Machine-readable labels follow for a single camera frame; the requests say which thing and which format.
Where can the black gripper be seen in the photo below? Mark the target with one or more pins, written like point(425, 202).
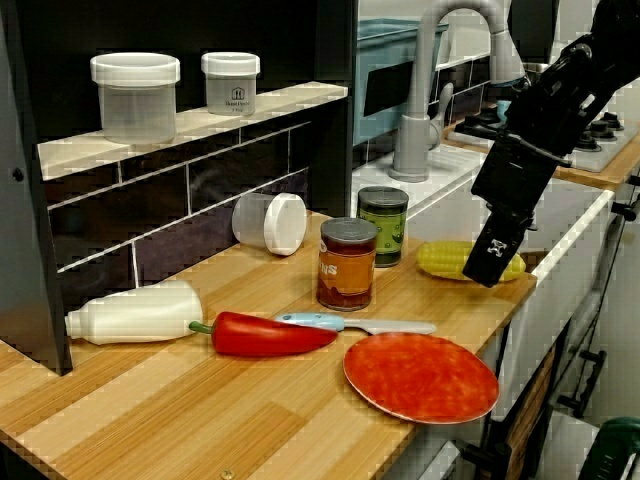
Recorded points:
point(515, 175)

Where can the yellow toy corn cob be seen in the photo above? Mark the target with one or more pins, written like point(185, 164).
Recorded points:
point(442, 260)

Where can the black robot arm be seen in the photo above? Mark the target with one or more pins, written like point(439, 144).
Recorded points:
point(565, 90)

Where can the white toy sink unit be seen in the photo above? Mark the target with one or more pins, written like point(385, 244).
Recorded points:
point(450, 175)

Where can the green peas can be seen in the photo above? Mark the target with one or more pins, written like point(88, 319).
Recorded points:
point(387, 225)

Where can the toy stove top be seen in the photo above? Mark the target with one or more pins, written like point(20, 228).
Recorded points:
point(590, 157)

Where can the grey toy faucet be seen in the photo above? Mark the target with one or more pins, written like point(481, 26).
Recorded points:
point(415, 140)

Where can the red round plate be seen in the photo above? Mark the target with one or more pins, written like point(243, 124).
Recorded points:
point(420, 377)

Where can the small blue cup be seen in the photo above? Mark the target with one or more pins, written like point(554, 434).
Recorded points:
point(504, 107)

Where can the brown beans can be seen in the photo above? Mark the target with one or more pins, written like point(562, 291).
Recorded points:
point(347, 270)

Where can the clear jar plain white lid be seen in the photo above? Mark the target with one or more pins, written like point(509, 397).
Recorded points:
point(285, 222)

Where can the green clamp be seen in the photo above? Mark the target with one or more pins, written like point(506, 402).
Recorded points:
point(617, 450)

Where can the blue plastic bin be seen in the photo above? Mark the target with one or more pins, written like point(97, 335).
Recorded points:
point(385, 45)

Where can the red toy pepper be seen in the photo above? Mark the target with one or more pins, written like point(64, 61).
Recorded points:
point(270, 337)

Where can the small clear jar with logo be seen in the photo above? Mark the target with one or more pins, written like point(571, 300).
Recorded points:
point(230, 82)

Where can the white squeeze bottle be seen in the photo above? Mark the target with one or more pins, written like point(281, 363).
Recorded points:
point(145, 312)

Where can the large clear jar white lid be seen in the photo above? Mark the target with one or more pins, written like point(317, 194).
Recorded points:
point(135, 100)

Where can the dark shelf unit with tiles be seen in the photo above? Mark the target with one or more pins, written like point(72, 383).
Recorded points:
point(30, 250)

